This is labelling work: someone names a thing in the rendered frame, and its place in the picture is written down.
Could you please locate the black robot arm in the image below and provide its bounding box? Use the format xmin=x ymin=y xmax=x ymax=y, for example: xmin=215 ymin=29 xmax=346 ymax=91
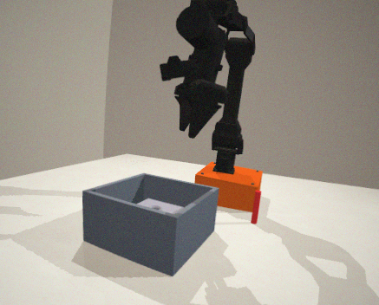
xmin=160 ymin=0 xmax=256 ymax=175

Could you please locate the red peg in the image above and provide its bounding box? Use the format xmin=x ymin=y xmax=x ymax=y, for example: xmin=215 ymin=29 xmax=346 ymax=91
xmin=251 ymin=191 xmax=261 ymax=224

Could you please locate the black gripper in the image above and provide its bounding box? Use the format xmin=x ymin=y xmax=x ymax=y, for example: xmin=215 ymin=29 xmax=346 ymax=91
xmin=174 ymin=52 xmax=228 ymax=139

